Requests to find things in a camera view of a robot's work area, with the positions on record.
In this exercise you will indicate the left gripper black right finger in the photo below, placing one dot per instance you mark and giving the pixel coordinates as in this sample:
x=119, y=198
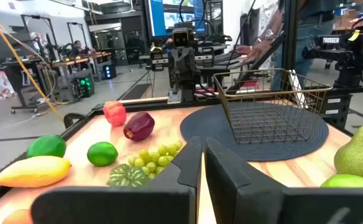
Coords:
x=262, y=205

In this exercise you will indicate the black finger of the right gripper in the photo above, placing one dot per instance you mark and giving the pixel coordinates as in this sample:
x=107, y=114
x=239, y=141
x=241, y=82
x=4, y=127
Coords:
x=186, y=67
x=177, y=67

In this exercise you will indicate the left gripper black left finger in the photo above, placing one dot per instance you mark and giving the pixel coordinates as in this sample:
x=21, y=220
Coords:
x=122, y=205

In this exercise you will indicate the small green lime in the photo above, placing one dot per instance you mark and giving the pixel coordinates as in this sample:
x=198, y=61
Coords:
x=102, y=154

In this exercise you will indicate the dark red apple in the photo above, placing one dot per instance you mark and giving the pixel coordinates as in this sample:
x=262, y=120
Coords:
x=139, y=126

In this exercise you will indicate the red bell pepper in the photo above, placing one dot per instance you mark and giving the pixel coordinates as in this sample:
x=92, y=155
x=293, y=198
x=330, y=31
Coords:
x=114, y=113

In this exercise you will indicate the large green pear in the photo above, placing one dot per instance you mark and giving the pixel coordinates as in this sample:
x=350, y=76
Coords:
x=361, y=152

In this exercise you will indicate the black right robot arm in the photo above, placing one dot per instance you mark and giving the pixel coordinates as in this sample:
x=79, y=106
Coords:
x=189, y=93

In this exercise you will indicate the black spare robot arm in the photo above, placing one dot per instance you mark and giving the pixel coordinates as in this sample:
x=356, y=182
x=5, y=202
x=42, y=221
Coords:
x=330, y=40

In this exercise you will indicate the yellow tag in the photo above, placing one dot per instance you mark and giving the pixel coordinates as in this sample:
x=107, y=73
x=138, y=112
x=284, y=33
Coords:
x=354, y=35
x=155, y=48

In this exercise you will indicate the black floor mat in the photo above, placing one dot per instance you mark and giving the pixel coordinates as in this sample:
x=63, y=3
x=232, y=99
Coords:
x=135, y=91

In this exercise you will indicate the large blue lit monitor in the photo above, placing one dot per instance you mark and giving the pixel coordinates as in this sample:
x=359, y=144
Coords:
x=159, y=15

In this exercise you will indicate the green grape bunch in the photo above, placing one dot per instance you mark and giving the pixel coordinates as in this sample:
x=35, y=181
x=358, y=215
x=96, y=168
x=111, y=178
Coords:
x=150, y=158

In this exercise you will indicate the person's hand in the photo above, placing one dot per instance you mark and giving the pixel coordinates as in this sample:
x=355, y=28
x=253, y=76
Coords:
x=253, y=51

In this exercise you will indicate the dark round plate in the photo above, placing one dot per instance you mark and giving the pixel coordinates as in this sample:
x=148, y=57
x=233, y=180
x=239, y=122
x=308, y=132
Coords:
x=206, y=124

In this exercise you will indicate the computer tower blue lights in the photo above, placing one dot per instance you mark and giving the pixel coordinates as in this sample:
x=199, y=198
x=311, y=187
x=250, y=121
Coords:
x=109, y=71

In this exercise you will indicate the silver wristwatch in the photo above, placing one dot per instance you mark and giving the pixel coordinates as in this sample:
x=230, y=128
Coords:
x=270, y=34

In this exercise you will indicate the computer tower green lights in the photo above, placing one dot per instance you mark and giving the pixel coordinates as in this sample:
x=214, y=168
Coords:
x=83, y=85

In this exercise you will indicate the person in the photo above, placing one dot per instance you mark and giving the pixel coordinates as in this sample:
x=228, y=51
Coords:
x=77, y=48
x=312, y=31

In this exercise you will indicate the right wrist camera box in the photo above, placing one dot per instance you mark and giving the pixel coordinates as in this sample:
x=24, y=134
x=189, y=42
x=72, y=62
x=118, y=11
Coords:
x=182, y=38

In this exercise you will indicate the silver mounting bracket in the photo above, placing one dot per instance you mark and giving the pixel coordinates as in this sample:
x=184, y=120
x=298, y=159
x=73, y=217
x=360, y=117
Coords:
x=173, y=96

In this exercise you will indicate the black frame clip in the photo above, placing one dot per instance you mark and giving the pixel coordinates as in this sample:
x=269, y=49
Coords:
x=72, y=119

